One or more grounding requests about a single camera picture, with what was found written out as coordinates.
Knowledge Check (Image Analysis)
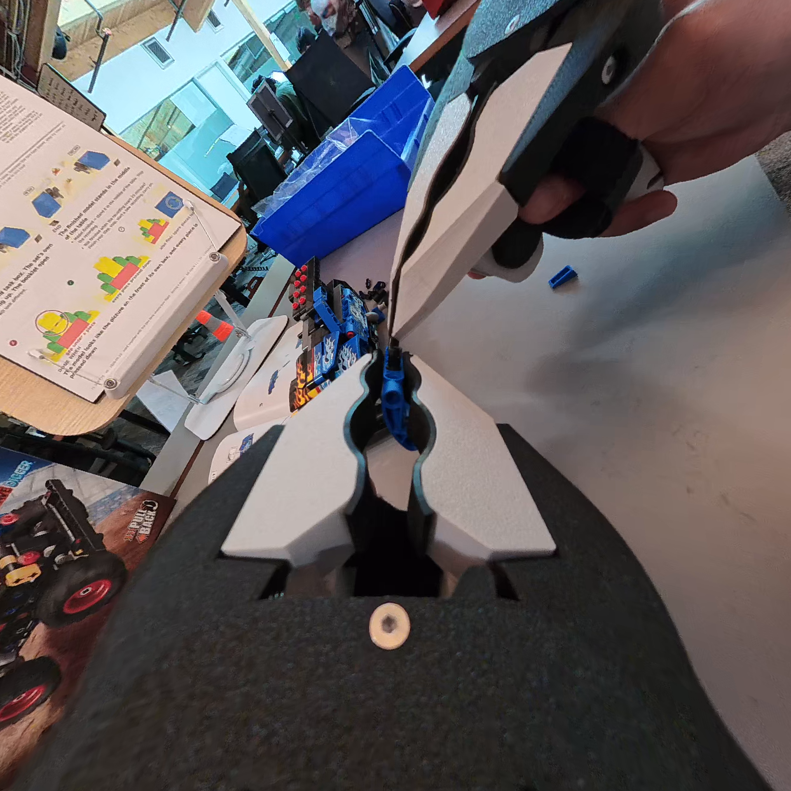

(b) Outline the orange striped barrier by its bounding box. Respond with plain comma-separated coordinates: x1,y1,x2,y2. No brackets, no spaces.
194,311,232,344

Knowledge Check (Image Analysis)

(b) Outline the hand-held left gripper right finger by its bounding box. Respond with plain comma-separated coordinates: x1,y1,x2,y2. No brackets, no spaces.
402,353,557,597

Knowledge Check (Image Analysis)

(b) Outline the black office chair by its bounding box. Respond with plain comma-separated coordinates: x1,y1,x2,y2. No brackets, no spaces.
225,130,288,205

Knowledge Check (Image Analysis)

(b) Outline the blue plastic bin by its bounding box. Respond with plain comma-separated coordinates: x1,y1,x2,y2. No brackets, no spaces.
334,65,435,174
250,130,414,268

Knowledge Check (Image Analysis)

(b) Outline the blue lego beam piece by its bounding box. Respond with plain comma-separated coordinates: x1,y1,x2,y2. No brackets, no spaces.
380,346,421,451

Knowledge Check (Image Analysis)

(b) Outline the clear plastic bag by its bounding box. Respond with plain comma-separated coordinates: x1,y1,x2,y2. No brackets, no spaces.
256,114,396,214

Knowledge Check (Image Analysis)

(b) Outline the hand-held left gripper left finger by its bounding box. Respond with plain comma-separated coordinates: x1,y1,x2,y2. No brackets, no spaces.
220,353,381,597

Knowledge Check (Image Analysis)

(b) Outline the lego set box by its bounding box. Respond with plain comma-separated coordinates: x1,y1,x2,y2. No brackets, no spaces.
0,445,177,786

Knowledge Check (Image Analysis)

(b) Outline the blue flame lego truck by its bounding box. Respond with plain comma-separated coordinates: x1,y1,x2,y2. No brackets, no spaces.
287,256,387,414

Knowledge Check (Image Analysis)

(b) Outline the wooden desk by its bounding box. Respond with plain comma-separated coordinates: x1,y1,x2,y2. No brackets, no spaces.
408,0,483,72

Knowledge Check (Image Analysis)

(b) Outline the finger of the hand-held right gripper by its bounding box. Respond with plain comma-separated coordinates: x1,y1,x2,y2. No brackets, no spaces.
391,42,574,342
389,91,478,337

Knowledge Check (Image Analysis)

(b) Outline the black monitor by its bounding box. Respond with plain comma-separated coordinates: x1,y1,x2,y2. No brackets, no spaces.
247,77,297,146

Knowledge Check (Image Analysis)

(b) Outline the lego instruction booklet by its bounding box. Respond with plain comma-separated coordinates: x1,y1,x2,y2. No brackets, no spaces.
210,324,322,489

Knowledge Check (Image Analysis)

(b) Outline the person's right hand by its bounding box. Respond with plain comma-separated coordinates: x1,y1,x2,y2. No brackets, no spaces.
518,0,791,239

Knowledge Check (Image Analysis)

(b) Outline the instruction sign board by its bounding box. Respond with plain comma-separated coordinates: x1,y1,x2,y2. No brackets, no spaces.
0,74,248,436

